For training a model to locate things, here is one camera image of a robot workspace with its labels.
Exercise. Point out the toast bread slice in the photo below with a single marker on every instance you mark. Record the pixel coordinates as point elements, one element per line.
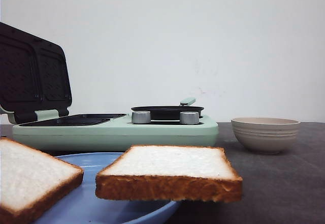
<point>166,172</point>
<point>32,181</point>

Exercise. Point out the beige ribbed bowl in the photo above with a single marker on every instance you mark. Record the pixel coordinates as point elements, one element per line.
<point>266,135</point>

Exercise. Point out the breakfast maker hinged lid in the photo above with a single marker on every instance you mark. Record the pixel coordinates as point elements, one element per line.
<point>34,76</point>

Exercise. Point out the mint green breakfast maker base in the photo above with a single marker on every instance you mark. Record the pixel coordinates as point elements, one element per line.
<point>111,132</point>

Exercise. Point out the black round frying pan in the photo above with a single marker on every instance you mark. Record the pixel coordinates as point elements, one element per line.
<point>171,112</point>

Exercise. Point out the left silver control knob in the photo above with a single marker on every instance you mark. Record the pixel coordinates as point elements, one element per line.
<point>141,117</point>

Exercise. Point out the silver control knob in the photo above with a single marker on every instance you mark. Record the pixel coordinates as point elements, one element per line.
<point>189,118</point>
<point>141,117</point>

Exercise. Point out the right silver control knob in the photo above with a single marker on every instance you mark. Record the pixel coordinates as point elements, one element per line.
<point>189,118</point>

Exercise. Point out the blue round plate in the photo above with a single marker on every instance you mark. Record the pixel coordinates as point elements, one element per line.
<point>82,205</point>

